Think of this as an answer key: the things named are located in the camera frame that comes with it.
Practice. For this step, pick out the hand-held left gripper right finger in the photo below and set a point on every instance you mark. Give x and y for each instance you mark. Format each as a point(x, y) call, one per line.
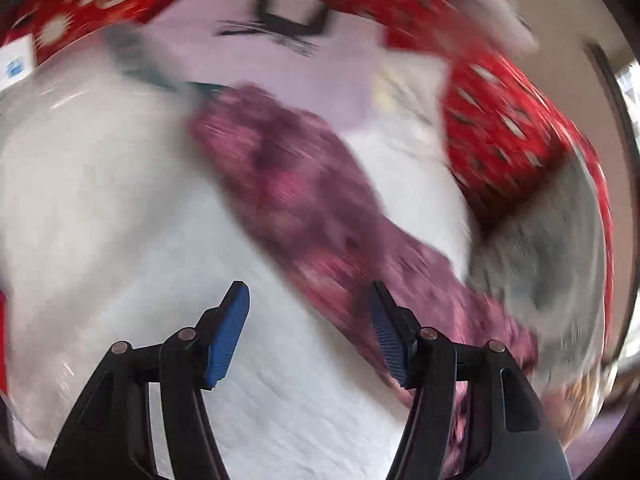
point(385, 335)

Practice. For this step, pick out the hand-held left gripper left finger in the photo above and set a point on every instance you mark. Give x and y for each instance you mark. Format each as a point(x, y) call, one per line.
point(227, 335)

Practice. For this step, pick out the purple floral garment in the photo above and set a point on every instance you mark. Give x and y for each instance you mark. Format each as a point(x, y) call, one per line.
point(300, 185)

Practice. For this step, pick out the white bed sheet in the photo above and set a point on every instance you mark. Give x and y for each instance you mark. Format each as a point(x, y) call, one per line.
point(100, 210)

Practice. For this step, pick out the grey garment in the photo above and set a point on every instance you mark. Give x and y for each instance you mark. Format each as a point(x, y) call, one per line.
point(550, 260)

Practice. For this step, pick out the red patterned blanket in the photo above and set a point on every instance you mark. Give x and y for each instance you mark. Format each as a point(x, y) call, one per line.
point(500, 125)

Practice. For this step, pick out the white cloth with yellow dots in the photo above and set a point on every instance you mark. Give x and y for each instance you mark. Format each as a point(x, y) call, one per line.
point(410, 90)

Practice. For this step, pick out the lavender shirt with black print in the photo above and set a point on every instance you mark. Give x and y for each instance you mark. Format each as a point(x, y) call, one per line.
point(240, 80)

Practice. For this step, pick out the teal cloth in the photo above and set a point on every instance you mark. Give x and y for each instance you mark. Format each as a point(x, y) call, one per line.
point(140, 60)

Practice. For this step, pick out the white box with blue label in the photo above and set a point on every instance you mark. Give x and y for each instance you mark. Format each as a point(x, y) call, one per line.
point(15, 65)

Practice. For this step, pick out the dark door frame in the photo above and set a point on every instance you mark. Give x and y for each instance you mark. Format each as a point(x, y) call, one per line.
point(607, 90)

